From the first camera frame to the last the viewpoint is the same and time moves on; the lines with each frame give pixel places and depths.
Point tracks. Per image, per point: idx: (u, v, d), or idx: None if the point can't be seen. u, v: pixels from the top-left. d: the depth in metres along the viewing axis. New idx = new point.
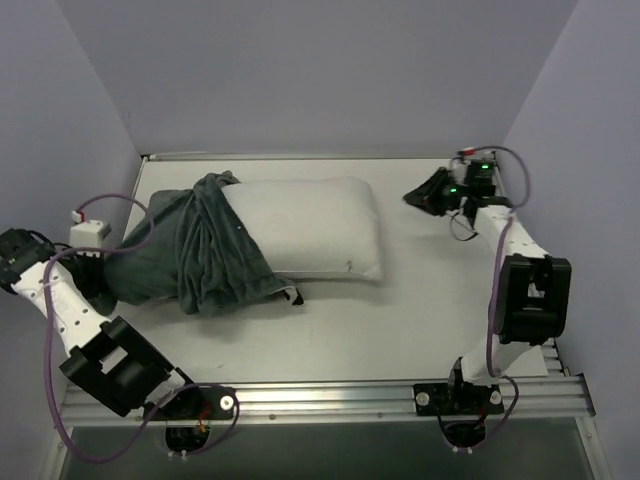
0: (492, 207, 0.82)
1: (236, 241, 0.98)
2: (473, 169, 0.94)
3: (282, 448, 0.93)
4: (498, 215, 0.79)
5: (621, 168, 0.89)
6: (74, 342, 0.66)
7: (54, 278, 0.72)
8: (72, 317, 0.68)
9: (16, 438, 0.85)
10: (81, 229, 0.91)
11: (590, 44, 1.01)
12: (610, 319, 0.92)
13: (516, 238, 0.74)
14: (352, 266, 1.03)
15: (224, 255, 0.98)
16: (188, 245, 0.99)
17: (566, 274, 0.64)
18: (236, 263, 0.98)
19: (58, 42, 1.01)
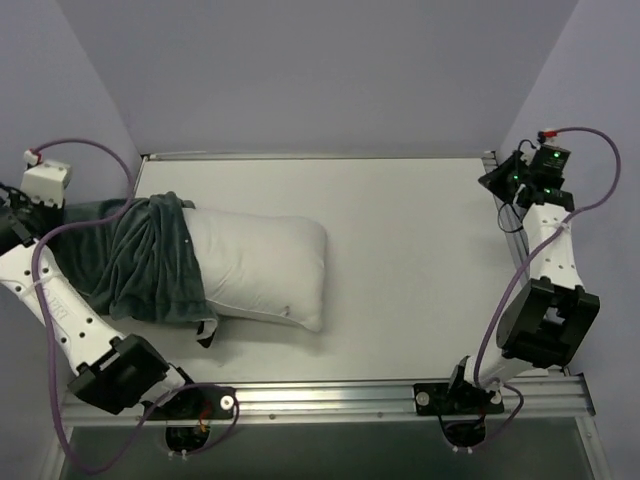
0: (542, 208, 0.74)
1: (178, 252, 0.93)
2: (541, 156, 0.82)
3: (278, 444, 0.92)
4: (548, 220, 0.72)
5: (620, 155, 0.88)
6: (81, 357, 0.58)
7: (44, 271, 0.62)
8: (76, 328, 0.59)
9: (19, 436, 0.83)
10: (40, 174, 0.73)
11: (591, 37, 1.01)
12: (606, 306, 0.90)
13: (555, 256, 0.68)
14: (289, 312, 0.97)
15: (157, 271, 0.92)
16: (128, 239, 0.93)
17: (591, 310, 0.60)
18: (167, 280, 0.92)
19: (62, 45, 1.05)
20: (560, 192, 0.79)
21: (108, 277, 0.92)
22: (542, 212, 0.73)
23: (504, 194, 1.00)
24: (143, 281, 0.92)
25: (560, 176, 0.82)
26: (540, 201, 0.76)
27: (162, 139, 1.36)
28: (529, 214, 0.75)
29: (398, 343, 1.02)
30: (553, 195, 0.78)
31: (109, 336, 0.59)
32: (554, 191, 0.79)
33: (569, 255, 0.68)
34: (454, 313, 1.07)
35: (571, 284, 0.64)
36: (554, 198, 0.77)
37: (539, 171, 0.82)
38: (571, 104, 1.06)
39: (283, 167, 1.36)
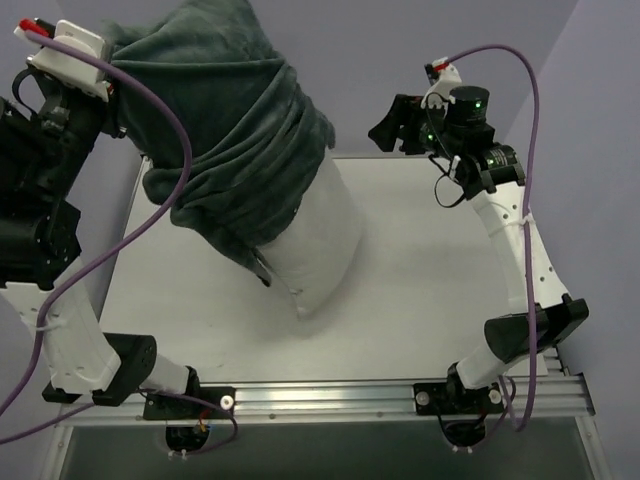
0: (494, 196, 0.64)
1: (286, 205, 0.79)
2: (461, 109, 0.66)
3: (278, 442, 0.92)
4: (509, 212, 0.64)
5: (617, 144, 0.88)
6: (60, 384, 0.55)
7: (52, 317, 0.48)
8: (62, 367, 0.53)
9: (17, 434, 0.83)
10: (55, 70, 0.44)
11: (593, 29, 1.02)
12: (602, 296, 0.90)
13: (537, 263, 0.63)
14: (298, 293, 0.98)
15: (261, 209, 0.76)
16: (265, 167, 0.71)
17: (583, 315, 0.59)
18: (240, 220, 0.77)
19: None
20: (502, 152, 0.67)
21: (195, 178, 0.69)
22: (497, 203, 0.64)
23: (415, 143, 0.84)
24: (256, 213, 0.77)
25: (489, 128, 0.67)
26: (491, 187, 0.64)
27: None
28: (487, 205, 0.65)
29: (396, 340, 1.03)
30: (498, 163, 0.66)
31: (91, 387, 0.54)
32: (497, 155, 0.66)
33: (542, 256, 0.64)
34: (452, 309, 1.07)
35: (559, 299, 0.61)
36: (501, 169, 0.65)
37: (462, 130, 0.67)
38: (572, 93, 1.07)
39: None
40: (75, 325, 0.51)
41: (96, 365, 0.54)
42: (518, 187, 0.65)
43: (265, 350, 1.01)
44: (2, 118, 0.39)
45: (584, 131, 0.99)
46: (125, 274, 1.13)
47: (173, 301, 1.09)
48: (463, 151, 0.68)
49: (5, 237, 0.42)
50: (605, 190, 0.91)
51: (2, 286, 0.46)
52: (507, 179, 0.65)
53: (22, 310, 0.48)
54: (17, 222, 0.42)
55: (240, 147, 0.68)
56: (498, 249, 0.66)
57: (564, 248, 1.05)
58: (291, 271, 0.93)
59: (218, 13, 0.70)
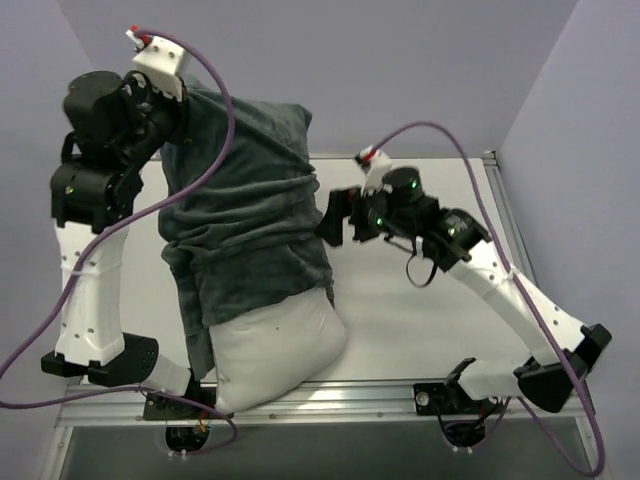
0: (469, 264, 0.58)
1: (265, 287, 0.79)
2: (399, 193, 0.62)
3: (278, 442, 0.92)
4: (493, 269, 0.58)
5: (617, 149, 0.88)
6: (63, 349, 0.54)
7: (89, 265, 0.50)
8: (75, 327, 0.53)
9: (17, 432, 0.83)
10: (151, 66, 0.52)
11: (585, 39, 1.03)
12: (603, 300, 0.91)
13: (542, 309, 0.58)
14: (224, 381, 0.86)
15: (240, 278, 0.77)
16: (257, 236, 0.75)
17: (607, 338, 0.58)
18: (213, 285, 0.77)
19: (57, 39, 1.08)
20: (456, 216, 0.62)
21: (194, 220, 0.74)
22: (475, 267, 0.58)
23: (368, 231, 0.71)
24: (228, 281, 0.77)
25: (432, 201, 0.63)
26: (466, 256, 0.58)
27: None
28: (469, 272, 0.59)
29: (398, 342, 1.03)
30: (460, 229, 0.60)
31: (91, 357, 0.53)
32: (454, 222, 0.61)
33: (544, 297, 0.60)
34: (451, 311, 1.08)
35: (579, 336, 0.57)
36: (463, 233, 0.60)
37: (412, 211, 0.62)
38: (569, 99, 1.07)
39: None
40: (107, 280, 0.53)
41: (106, 336, 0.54)
42: (486, 244, 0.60)
43: None
44: (119, 89, 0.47)
45: (585, 140, 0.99)
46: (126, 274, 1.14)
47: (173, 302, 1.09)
48: (419, 228, 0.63)
49: (85, 187, 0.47)
50: (608, 198, 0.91)
51: (61, 226, 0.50)
52: (473, 241, 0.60)
53: (63, 253, 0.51)
54: (96, 175, 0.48)
55: (247, 207, 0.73)
56: (493, 306, 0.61)
57: (567, 250, 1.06)
58: (228, 359, 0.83)
59: (280, 113, 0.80)
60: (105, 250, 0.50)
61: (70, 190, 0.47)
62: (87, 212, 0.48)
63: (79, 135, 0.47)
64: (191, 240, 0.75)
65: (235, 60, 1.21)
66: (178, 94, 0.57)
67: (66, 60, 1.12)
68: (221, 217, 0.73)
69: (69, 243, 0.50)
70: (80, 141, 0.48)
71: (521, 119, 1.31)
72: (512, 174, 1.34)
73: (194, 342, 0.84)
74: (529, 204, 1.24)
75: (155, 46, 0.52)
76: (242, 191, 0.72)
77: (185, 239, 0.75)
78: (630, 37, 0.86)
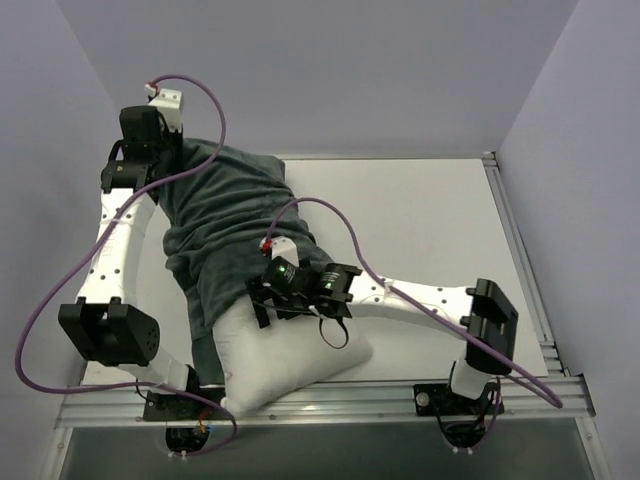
0: (354, 301, 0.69)
1: (252, 270, 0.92)
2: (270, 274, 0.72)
3: (278, 443, 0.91)
4: (375, 293, 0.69)
5: (615, 151, 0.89)
6: (85, 292, 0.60)
7: (126, 217, 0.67)
8: (103, 270, 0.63)
9: (19, 431, 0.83)
10: (159, 102, 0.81)
11: (583, 42, 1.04)
12: (602, 301, 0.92)
13: (424, 296, 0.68)
14: (229, 378, 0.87)
15: (227, 267, 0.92)
16: (232, 227, 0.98)
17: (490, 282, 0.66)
18: (205, 281, 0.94)
19: (59, 41, 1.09)
20: (332, 271, 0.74)
21: (189, 229, 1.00)
22: (361, 299, 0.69)
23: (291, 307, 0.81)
24: (216, 272, 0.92)
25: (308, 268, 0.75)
26: (347, 296, 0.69)
27: None
28: (360, 306, 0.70)
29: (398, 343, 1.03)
30: (333, 278, 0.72)
31: (114, 292, 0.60)
32: (329, 274, 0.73)
33: (425, 289, 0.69)
34: None
35: (468, 298, 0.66)
36: (338, 281, 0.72)
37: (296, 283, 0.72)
38: (566, 102, 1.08)
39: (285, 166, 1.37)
40: (135, 234, 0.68)
41: (128, 281, 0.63)
42: (359, 277, 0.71)
43: None
44: (156, 109, 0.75)
45: (583, 142, 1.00)
46: None
47: (174, 302, 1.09)
48: (309, 296, 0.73)
49: (130, 172, 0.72)
50: (606, 200, 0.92)
51: (107, 193, 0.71)
52: (349, 283, 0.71)
53: (106, 213, 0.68)
54: (136, 166, 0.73)
55: (224, 212, 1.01)
56: (403, 317, 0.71)
57: (567, 250, 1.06)
58: (233, 346, 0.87)
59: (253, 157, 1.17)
60: (139, 209, 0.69)
61: (121, 169, 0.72)
62: (127, 186, 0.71)
63: (126, 139, 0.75)
64: (187, 244, 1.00)
65: (235, 62, 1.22)
66: (180, 126, 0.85)
67: (68, 62, 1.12)
68: (205, 219, 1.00)
69: (112, 206, 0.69)
70: (126, 144, 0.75)
71: (520, 120, 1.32)
72: (511, 174, 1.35)
73: (201, 345, 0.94)
74: (529, 204, 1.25)
75: (165, 94, 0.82)
76: (218, 200, 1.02)
77: (183, 247, 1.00)
78: (626, 41, 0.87)
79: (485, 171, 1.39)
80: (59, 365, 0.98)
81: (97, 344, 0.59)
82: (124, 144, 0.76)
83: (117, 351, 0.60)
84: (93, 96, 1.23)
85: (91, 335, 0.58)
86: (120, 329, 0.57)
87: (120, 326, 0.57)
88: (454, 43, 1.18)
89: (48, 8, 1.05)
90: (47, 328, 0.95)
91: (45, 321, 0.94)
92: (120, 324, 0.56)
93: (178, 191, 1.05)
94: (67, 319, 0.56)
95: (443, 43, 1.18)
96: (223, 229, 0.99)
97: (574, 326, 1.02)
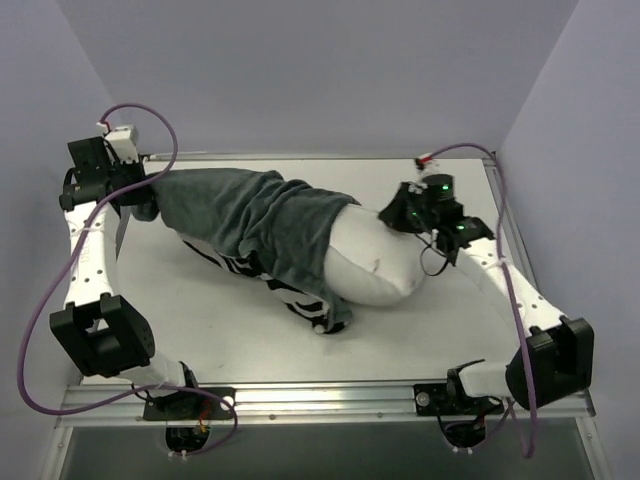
0: (470, 250, 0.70)
1: (329, 204, 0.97)
2: (431, 193, 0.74)
3: (277, 442, 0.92)
4: (486, 258, 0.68)
5: (617, 152, 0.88)
6: (73, 297, 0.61)
7: (96, 225, 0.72)
8: (86, 273, 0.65)
9: (18, 432, 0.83)
10: (112, 136, 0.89)
11: (584, 41, 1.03)
12: (602, 303, 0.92)
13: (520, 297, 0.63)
14: (378, 267, 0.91)
15: (306, 213, 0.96)
16: (271, 192, 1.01)
17: (588, 337, 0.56)
18: (290, 239, 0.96)
19: (59, 43, 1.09)
20: (472, 222, 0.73)
21: (239, 212, 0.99)
22: (473, 254, 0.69)
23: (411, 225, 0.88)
24: (296, 225, 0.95)
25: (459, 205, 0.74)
26: (465, 244, 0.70)
27: (164, 138, 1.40)
28: (469, 259, 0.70)
29: (397, 342, 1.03)
30: (469, 229, 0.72)
31: (102, 290, 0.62)
32: (467, 225, 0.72)
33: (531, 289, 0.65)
34: (450, 310, 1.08)
35: (556, 321, 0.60)
36: (473, 232, 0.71)
37: (437, 210, 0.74)
38: (568, 101, 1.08)
39: (285, 166, 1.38)
40: (107, 239, 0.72)
41: (112, 278, 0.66)
42: (490, 241, 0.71)
43: (266, 350, 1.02)
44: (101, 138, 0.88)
45: (584, 144, 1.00)
46: (126, 274, 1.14)
47: (174, 301, 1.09)
48: (438, 223, 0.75)
49: (90, 189, 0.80)
50: (608, 201, 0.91)
51: (70, 211, 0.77)
52: (476, 238, 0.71)
53: (74, 227, 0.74)
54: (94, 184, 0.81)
55: (247, 189, 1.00)
56: (489, 292, 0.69)
57: (567, 250, 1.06)
58: (356, 252, 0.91)
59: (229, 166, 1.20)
60: (105, 217, 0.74)
61: (79, 189, 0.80)
62: (91, 200, 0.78)
63: (79, 166, 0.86)
64: (246, 225, 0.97)
65: (234, 62, 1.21)
66: (135, 157, 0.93)
67: (67, 63, 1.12)
68: (243, 198, 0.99)
69: (79, 221, 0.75)
70: (79, 171, 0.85)
71: (520, 119, 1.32)
72: (511, 174, 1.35)
73: (325, 297, 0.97)
74: (529, 204, 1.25)
75: (118, 129, 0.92)
76: (234, 184, 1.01)
77: (243, 233, 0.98)
78: (628, 42, 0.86)
79: (486, 171, 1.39)
80: (58, 365, 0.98)
81: (93, 351, 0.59)
82: (77, 171, 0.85)
83: (114, 355, 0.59)
84: (93, 97, 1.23)
85: (86, 341, 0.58)
86: (117, 323, 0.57)
87: (117, 320, 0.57)
88: (454, 44, 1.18)
89: (48, 10, 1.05)
90: (46, 329, 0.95)
91: (43, 322, 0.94)
92: (112, 313, 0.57)
93: (193, 203, 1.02)
94: (60, 326, 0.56)
95: (443, 45, 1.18)
96: (268, 194, 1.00)
97: None
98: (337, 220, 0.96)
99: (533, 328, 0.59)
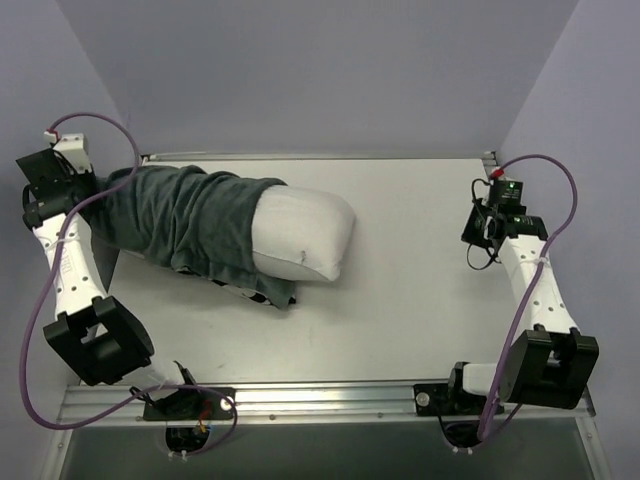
0: (516, 240, 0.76)
1: (239, 203, 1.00)
2: (498, 189, 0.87)
3: (277, 442, 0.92)
4: (527, 254, 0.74)
5: (619, 153, 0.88)
6: (64, 308, 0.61)
7: (70, 234, 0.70)
8: (71, 282, 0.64)
9: (18, 433, 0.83)
10: (63, 146, 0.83)
11: (585, 41, 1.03)
12: (602, 303, 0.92)
13: (541, 298, 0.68)
14: (306, 256, 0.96)
15: (222, 217, 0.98)
16: (182, 201, 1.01)
17: (592, 356, 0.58)
18: (218, 244, 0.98)
19: (60, 44, 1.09)
20: (530, 219, 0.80)
21: (163, 229, 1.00)
22: (516, 245, 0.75)
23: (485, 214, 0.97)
24: (218, 228, 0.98)
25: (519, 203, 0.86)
26: (514, 234, 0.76)
27: (163, 139, 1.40)
28: (510, 250, 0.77)
29: (397, 343, 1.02)
30: (524, 222, 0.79)
31: (92, 295, 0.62)
32: (523, 218, 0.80)
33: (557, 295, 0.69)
34: (450, 310, 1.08)
35: (567, 329, 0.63)
36: (528, 227, 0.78)
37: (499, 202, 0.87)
38: (568, 102, 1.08)
39: (286, 167, 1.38)
40: (85, 248, 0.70)
41: (96, 283, 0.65)
42: (538, 240, 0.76)
43: (266, 350, 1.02)
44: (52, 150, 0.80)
45: (585, 144, 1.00)
46: (126, 274, 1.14)
47: (173, 302, 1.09)
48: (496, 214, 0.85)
49: (56, 203, 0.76)
50: (608, 202, 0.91)
51: (40, 226, 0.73)
52: (530, 232, 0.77)
53: (48, 241, 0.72)
54: (60, 198, 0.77)
55: (163, 203, 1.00)
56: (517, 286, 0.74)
57: (568, 250, 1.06)
58: (283, 248, 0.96)
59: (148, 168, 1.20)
60: (79, 226, 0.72)
61: (43, 204, 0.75)
62: (59, 215, 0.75)
63: (34, 182, 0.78)
64: (173, 239, 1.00)
65: (235, 63, 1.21)
66: (89, 167, 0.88)
67: (68, 63, 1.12)
68: (162, 214, 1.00)
69: (52, 233, 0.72)
70: (36, 187, 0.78)
71: (521, 119, 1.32)
72: (511, 174, 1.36)
73: (262, 290, 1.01)
74: (529, 204, 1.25)
75: (66, 137, 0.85)
76: (148, 200, 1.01)
77: (173, 246, 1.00)
78: (630, 43, 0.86)
79: (486, 171, 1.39)
80: (58, 366, 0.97)
81: (94, 358, 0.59)
82: (34, 187, 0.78)
83: (116, 359, 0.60)
84: (94, 97, 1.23)
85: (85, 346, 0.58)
86: (114, 323, 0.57)
87: (112, 320, 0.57)
88: (455, 44, 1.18)
89: (48, 11, 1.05)
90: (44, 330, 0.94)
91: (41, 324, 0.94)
92: (109, 316, 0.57)
93: (118, 224, 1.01)
94: (57, 335, 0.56)
95: (445, 44, 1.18)
96: (181, 203, 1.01)
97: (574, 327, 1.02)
98: (256, 216, 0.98)
99: (539, 325, 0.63)
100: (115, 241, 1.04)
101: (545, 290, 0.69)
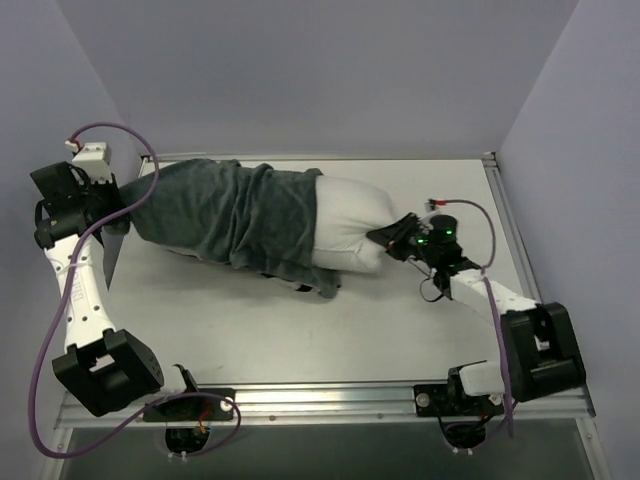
0: (459, 279, 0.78)
1: (301, 202, 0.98)
2: (436, 234, 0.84)
3: (277, 443, 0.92)
4: (471, 279, 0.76)
5: (617, 154, 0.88)
6: (74, 339, 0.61)
7: (83, 258, 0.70)
8: (82, 311, 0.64)
9: (17, 434, 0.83)
10: (83, 157, 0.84)
11: (584, 43, 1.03)
12: (601, 303, 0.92)
13: (501, 294, 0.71)
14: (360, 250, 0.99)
15: (285, 216, 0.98)
16: (241, 199, 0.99)
17: (563, 316, 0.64)
18: (279, 241, 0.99)
19: (61, 47, 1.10)
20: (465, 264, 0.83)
21: (223, 228, 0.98)
22: (461, 280, 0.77)
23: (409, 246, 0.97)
24: (282, 227, 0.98)
25: (458, 247, 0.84)
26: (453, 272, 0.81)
27: (165, 141, 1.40)
28: (458, 287, 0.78)
29: (398, 343, 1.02)
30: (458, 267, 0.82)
31: (103, 326, 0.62)
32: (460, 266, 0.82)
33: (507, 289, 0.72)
34: (451, 311, 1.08)
35: (532, 305, 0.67)
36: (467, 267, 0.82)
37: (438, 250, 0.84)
38: (568, 102, 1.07)
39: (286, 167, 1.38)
40: (96, 272, 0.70)
41: (107, 313, 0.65)
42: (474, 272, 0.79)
43: (265, 352, 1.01)
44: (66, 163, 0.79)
45: (584, 146, 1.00)
46: (126, 275, 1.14)
47: (174, 300, 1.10)
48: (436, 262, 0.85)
49: (68, 222, 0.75)
50: (607, 202, 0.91)
51: (50, 247, 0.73)
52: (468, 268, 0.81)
53: (59, 264, 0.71)
54: (73, 215, 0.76)
55: (224, 202, 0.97)
56: (477, 305, 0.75)
57: (567, 250, 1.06)
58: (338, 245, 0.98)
59: None
60: (91, 250, 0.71)
61: (55, 222, 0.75)
62: (72, 232, 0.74)
63: (48, 198, 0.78)
64: (230, 239, 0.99)
65: (235, 64, 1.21)
66: (108, 176, 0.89)
67: (68, 65, 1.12)
68: (224, 213, 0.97)
69: (65, 255, 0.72)
70: (49, 202, 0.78)
71: (521, 120, 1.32)
72: (511, 175, 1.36)
73: (314, 285, 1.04)
74: (529, 205, 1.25)
75: (88, 147, 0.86)
76: (206, 199, 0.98)
77: (231, 244, 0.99)
78: (628, 46, 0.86)
79: (486, 172, 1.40)
80: None
81: (102, 388, 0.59)
82: (47, 203, 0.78)
83: (124, 390, 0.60)
84: (95, 100, 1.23)
85: (94, 379, 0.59)
86: (125, 358, 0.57)
87: (122, 352, 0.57)
88: (454, 47, 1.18)
89: (49, 16, 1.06)
90: (44, 331, 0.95)
91: (41, 325, 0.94)
92: (119, 349, 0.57)
93: (172, 223, 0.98)
94: (65, 370, 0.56)
95: (444, 47, 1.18)
96: (242, 201, 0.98)
97: (574, 328, 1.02)
98: (319, 215, 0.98)
99: (511, 309, 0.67)
100: (164, 238, 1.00)
101: (496, 290, 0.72)
